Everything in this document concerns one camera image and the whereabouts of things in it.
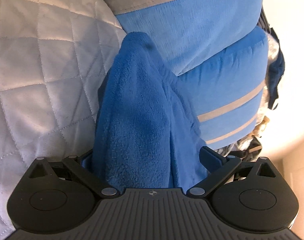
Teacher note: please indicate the blue fleece jacket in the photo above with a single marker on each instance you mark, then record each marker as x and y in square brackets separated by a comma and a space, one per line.
[137, 117]

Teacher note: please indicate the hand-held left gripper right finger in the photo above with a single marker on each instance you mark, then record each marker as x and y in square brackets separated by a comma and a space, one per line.
[209, 158]

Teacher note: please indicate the floral lace cover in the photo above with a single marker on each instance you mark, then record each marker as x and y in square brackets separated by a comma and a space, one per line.
[272, 47]

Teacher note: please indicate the white quilted bedspread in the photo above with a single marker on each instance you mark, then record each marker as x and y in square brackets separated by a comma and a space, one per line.
[42, 67]

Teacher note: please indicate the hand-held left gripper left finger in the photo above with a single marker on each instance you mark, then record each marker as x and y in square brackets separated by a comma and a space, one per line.
[85, 163]

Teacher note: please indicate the navy cloth with pink print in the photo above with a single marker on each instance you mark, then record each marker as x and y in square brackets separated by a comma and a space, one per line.
[275, 75]

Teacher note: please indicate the dark grey folded cloth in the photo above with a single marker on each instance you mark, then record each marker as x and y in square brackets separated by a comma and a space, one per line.
[263, 20]

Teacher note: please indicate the blue striped pillow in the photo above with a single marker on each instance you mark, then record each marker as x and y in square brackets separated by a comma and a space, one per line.
[229, 67]
[192, 30]

